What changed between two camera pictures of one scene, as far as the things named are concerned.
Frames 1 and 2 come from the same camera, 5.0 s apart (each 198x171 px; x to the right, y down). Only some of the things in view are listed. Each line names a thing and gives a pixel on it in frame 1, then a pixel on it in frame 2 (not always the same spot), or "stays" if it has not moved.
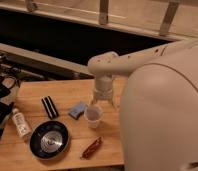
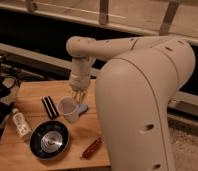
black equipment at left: [1, 112] stays
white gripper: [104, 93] → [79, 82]
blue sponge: [78, 110] stays
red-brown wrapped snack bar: [90, 149] stays
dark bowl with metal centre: [49, 139] stays
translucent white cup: [93, 114] → [68, 110]
